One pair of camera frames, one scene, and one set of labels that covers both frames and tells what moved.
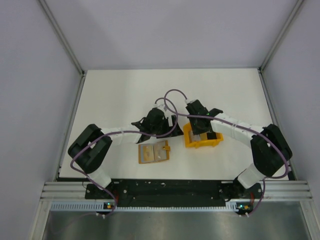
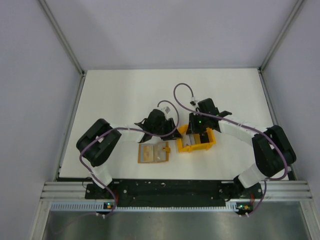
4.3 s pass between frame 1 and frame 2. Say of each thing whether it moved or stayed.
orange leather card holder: stayed
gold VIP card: stayed
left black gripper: stayed
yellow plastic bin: moved
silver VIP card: moved
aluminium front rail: stayed
